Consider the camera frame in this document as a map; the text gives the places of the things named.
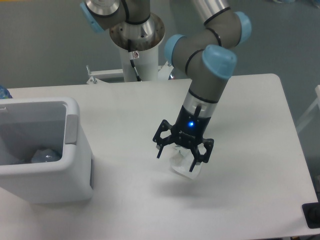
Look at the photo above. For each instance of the blue patterned object at left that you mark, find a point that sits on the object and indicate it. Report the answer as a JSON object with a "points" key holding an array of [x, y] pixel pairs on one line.
{"points": [[4, 93]]}

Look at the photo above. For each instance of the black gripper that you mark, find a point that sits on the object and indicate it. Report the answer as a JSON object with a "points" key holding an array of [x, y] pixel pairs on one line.
{"points": [[190, 130]]}

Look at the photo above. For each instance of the crushed clear plastic bottle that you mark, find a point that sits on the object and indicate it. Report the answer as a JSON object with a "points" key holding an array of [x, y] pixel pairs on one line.
{"points": [[40, 156]]}

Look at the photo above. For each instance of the white frame at right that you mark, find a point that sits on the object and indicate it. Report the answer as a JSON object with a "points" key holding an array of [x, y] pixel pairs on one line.
{"points": [[309, 113]]}

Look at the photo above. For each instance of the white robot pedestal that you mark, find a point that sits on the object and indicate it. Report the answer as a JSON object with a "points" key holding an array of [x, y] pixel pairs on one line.
{"points": [[138, 46]]}

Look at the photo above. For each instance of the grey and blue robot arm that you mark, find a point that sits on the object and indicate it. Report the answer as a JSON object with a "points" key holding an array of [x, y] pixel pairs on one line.
{"points": [[206, 59]]}

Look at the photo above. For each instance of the black device at table edge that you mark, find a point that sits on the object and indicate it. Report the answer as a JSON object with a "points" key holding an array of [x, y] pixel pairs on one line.
{"points": [[311, 213]]}

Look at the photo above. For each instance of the clear plastic wrapper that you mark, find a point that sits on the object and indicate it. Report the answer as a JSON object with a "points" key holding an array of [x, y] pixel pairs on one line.
{"points": [[181, 161]]}

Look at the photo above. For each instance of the white trash can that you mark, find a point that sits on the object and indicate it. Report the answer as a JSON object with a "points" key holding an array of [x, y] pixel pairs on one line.
{"points": [[29, 124]]}

